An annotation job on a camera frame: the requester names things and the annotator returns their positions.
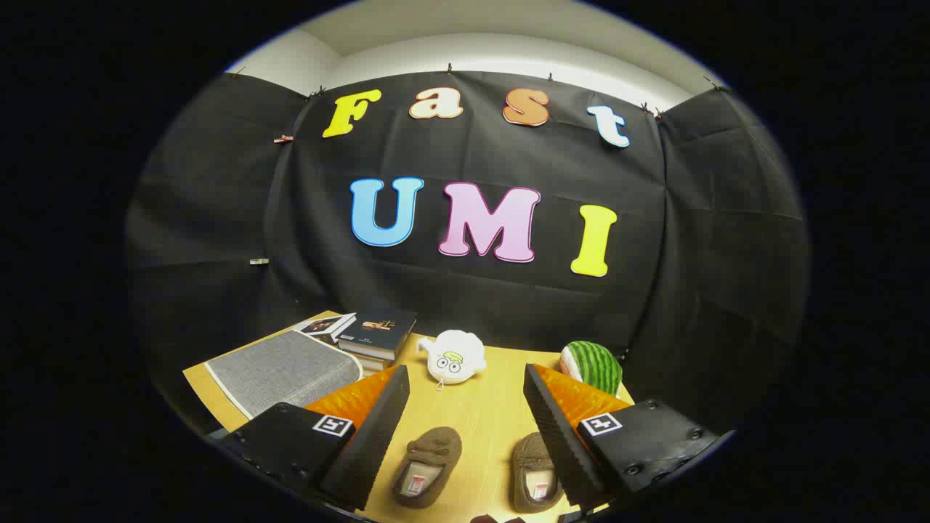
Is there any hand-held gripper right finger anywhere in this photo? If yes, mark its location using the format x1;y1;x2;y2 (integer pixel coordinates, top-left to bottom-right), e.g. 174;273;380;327
523;363;720;509

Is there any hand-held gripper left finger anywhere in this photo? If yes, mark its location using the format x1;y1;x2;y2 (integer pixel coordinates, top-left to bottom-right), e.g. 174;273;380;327
222;363;411;511

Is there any brown fuzzy shoe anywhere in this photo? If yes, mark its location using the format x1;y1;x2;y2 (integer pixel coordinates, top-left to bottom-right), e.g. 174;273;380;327
510;432;565;514
391;426;464;509

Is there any grey fabric storage box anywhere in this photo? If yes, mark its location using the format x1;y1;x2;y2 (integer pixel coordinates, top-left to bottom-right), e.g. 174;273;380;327
203;329;364;422

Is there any watermelon slice plush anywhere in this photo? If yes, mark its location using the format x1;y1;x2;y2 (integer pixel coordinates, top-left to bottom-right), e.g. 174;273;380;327
559;341;623;397

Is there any dark hardcover book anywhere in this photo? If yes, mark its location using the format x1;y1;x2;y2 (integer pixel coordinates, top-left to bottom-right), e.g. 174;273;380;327
338;309;419;362

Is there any white plush toy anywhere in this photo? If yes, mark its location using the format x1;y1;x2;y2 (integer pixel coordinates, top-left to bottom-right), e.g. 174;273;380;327
416;330;488;391

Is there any white portrait book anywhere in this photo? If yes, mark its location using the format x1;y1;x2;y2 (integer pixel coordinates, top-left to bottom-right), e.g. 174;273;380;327
294;312;357;344

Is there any black backdrop cloth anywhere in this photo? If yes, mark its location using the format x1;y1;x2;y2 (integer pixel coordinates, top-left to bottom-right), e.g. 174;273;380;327
124;69;811;437

